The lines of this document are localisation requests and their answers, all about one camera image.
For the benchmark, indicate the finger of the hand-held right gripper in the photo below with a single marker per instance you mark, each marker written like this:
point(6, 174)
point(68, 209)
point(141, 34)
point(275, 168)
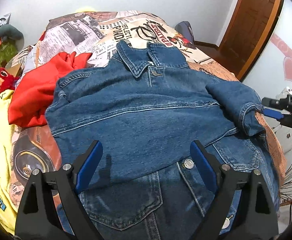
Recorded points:
point(273, 113)
point(276, 103)

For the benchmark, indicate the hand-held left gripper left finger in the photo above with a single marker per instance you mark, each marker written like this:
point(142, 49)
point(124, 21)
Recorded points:
point(89, 163)

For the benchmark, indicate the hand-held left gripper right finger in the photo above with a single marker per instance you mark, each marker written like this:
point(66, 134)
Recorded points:
point(204, 163)

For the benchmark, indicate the blue denim jacket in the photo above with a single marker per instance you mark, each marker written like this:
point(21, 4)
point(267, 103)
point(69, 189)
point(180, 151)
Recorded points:
point(146, 120)

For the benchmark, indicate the white cabinet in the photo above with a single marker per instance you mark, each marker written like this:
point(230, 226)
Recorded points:
point(285, 137)

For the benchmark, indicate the bundle of thin sticks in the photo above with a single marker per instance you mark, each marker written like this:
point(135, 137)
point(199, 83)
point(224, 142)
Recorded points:
point(288, 182)

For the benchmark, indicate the brown wooden door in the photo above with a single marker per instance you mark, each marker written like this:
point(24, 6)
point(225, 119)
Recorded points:
point(251, 22)

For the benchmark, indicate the red cloth garment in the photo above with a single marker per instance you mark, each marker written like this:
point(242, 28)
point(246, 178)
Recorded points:
point(40, 92)

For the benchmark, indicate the dark blue bag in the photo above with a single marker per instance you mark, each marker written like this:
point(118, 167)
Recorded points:
point(184, 31)

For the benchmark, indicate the newspaper print bed sheet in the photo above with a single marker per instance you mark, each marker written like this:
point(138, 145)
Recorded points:
point(96, 33)

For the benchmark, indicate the green patterned cloth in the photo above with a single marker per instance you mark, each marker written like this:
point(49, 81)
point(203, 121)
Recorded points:
point(3, 52)

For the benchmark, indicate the dark green plush toy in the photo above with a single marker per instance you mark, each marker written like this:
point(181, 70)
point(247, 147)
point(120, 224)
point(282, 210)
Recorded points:
point(9, 32)

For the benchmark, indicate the pink heart wall sticker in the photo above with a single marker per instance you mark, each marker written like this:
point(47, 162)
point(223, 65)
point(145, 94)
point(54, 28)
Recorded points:
point(290, 62)

